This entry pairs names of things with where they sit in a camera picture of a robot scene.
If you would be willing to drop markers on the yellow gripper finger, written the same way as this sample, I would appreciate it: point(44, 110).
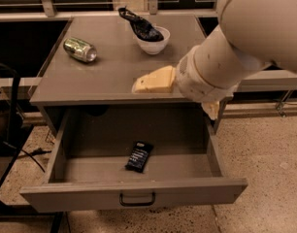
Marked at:
point(158, 81)
point(211, 109)

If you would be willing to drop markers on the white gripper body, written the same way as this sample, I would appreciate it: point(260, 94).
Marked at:
point(191, 79)

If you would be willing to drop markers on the dark blue rxbar wrapper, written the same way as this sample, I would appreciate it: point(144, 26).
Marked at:
point(139, 157)

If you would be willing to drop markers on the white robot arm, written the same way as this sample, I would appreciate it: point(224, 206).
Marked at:
point(251, 35)

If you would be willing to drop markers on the grey drawer cabinet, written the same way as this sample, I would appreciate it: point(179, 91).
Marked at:
point(120, 61)

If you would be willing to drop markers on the open grey top drawer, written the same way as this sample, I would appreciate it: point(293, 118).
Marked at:
point(86, 170)

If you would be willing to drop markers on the white bowl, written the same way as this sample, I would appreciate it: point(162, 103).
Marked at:
point(153, 48)

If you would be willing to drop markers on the dark chip bag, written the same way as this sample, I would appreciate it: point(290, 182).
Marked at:
point(140, 26)

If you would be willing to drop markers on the green soda can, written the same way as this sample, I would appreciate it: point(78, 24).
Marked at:
point(80, 49)

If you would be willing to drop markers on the metal window railing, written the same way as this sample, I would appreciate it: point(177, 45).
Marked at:
point(90, 7)

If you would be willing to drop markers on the black drawer handle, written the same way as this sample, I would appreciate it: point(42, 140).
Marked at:
point(136, 200)

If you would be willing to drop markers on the black chair frame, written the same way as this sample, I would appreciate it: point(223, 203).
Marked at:
point(13, 134)

